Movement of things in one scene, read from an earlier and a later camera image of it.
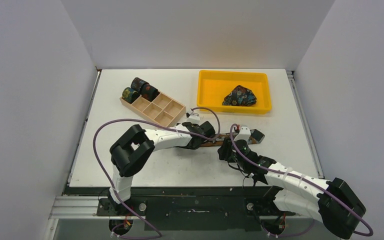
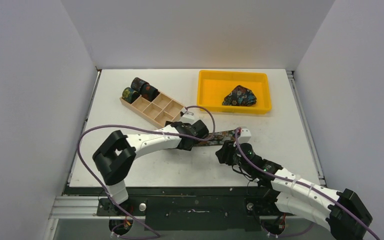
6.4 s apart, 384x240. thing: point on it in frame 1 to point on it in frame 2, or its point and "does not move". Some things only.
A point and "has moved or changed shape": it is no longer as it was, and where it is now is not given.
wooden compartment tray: [162, 110] does not move
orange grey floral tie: [256, 136] has moved or changed shape
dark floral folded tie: [240, 96] does not move
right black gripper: [230, 146] does not move
